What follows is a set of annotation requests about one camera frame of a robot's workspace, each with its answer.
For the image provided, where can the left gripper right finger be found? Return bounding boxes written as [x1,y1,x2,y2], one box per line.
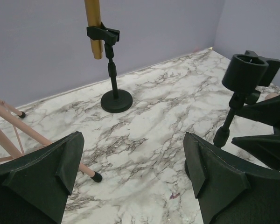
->
[183,132,280,224]

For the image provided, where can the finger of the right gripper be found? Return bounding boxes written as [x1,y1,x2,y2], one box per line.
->
[241,95,280,133]
[231,134,280,171]

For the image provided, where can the pink music stand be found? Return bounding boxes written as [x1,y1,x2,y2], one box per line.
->
[0,94,103,183]

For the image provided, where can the gold microphone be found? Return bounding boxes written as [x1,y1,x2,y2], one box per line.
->
[84,0,103,60]

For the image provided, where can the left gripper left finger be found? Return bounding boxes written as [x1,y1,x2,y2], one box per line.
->
[0,131,84,224]

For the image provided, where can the pink microphone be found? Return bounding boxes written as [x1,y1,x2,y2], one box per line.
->
[265,92,279,100]

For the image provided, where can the black mic stand with clip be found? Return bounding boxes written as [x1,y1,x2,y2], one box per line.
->
[211,50,280,149]

